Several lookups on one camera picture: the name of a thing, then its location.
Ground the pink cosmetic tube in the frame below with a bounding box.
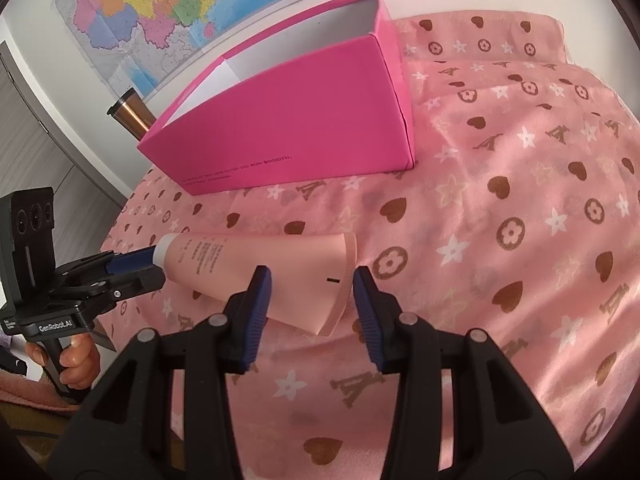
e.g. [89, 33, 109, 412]
[153, 233, 357, 336]

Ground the pink sleeve forearm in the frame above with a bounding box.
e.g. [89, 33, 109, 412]
[0, 370, 79, 413]

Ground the person left hand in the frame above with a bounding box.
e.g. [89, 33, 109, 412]
[24, 331, 101, 391]

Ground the grey door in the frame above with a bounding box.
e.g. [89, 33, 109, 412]
[0, 42, 125, 263]

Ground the copper travel tumbler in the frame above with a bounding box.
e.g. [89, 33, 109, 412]
[106, 88, 156, 141]

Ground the pink patterned blanket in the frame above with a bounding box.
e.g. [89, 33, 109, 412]
[101, 11, 639, 479]

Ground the pink cardboard box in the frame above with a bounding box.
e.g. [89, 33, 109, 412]
[139, 0, 414, 195]

